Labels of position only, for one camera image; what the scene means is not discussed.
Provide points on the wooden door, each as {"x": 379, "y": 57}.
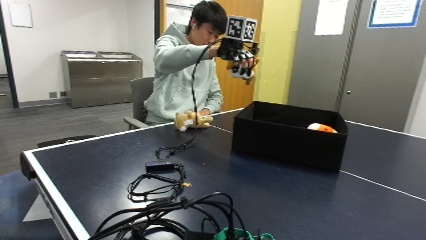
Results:
{"x": 240, "y": 90}

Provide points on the white marker cube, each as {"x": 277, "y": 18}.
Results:
{"x": 241, "y": 28}

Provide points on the the person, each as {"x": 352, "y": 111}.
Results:
{"x": 178, "y": 83}

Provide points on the tan dog plush toy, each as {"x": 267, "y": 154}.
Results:
{"x": 191, "y": 120}

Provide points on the white paper sheet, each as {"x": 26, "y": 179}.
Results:
{"x": 331, "y": 16}

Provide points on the black fabric storage box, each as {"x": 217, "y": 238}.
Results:
{"x": 288, "y": 140}

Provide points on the grey office chair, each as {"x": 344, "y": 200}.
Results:
{"x": 140, "y": 96}

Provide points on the orange white plush toy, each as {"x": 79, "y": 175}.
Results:
{"x": 323, "y": 127}

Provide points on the grey double door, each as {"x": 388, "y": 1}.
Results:
{"x": 377, "y": 73}

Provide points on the stainless steel waste bins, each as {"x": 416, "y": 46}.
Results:
{"x": 102, "y": 78}

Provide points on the small black adapter box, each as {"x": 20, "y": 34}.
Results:
{"x": 159, "y": 166}

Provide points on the blue framed notice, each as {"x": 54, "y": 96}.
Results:
{"x": 394, "y": 12}

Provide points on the black chair seat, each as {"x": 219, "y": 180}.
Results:
{"x": 66, "y": 140}

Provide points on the green plastic object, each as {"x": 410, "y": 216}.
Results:
{"x": 241, "y": 234}

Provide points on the wall power outlet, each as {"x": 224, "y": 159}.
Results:
{"x": 63, "y": 94}
{"x": 54, "y": 94}

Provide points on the white wall board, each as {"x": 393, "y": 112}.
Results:
{"x": 20, "y": 14}

